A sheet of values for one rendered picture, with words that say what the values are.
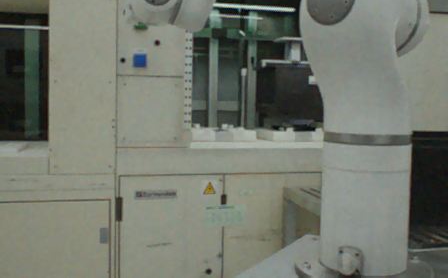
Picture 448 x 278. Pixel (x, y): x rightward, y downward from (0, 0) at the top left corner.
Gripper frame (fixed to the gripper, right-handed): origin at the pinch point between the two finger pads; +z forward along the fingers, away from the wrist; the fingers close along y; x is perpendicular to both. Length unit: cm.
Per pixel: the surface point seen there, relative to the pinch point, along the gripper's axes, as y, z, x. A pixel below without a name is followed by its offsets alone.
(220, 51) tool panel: 42, 99, 3
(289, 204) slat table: 41, 4, -48
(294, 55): 54, 37, -4
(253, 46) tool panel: 56, 93, 5
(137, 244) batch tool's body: -1, 9, -59
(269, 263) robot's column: 15, -55, -44
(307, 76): 55, 29, -11
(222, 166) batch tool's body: 22.4, 8.9, -38.3
